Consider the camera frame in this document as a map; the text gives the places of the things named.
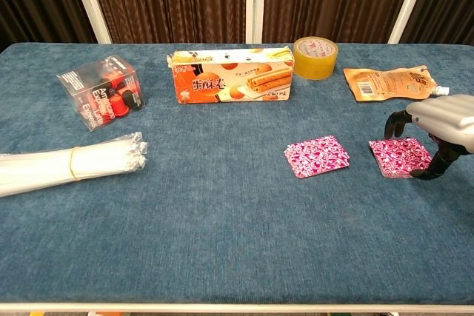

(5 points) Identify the yellow packing tape roll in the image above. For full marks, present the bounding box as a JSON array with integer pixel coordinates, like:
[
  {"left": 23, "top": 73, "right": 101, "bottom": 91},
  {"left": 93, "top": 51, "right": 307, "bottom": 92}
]
[{"left": 293, "top": 36, "right": 340, "bottom": 81}]

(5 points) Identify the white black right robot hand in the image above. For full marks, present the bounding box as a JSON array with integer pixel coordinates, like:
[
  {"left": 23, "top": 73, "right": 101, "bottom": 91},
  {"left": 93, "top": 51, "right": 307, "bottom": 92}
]
[{"left": 384, "top": 94, "right": 474, "bottom": 181}]

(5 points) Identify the clear coffee capsule box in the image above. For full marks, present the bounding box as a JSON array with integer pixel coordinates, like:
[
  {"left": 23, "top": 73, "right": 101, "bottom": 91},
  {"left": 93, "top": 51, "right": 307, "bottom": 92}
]
[{"left": 56, "top": 56, "right": 146, "bottom": 132}]

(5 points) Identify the orange spout pouch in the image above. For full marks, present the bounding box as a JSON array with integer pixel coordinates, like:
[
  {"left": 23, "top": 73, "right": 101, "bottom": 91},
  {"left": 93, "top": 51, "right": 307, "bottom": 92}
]
[{"left": 343, "top": 65, "right": 451, "bottom": 103}]

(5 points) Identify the yellow rubber band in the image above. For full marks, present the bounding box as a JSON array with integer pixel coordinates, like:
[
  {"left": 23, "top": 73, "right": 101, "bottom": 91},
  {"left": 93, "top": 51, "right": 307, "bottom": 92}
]
[{"left": 70, "top": 147, "right": 83, "bottom": 182}]

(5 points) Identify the orange egg roll box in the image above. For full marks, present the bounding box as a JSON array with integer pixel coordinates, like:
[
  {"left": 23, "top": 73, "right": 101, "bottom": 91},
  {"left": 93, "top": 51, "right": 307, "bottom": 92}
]
[{"left": 167, "top": 46, "right": 296, "bottom": 104}]

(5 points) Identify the white plastic straw bundle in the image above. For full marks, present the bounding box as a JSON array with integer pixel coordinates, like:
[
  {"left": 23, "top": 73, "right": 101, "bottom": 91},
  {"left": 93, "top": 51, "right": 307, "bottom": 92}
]
[{"left": 0, "top": 131, "right": 149, "bottom": 198}]

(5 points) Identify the white partition post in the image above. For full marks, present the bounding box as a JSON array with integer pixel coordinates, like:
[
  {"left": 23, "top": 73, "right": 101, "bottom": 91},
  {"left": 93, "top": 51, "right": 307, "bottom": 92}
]
[
  {"left": 66, "top": 0, "right": 112, "bottom": 44},
  {"left": 387, "top": 0, "right": 434, "bottom": 44},
  {"left": 245, "top": 0, "right": 267, "bottom": 44}
]

